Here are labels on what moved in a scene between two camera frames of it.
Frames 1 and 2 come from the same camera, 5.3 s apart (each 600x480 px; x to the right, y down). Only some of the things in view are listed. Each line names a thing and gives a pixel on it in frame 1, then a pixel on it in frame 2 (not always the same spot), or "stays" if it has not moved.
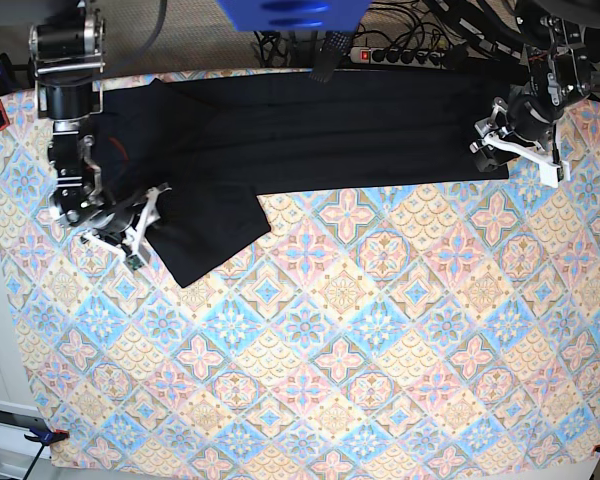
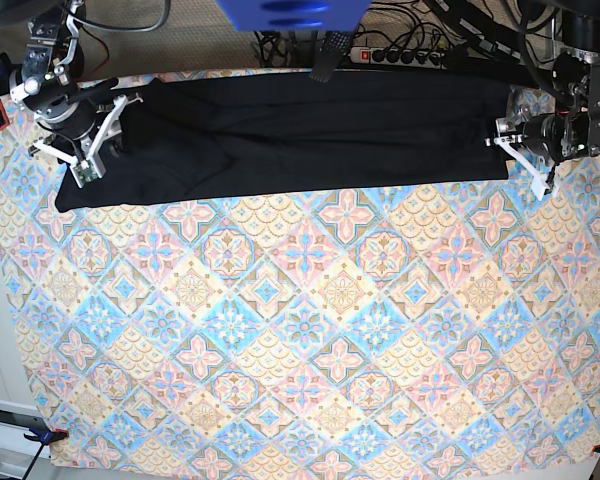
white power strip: [401, 57] stays
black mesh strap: [334, 46] stays
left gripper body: [124, 221] → [69, 120]
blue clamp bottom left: [46, 437] stays
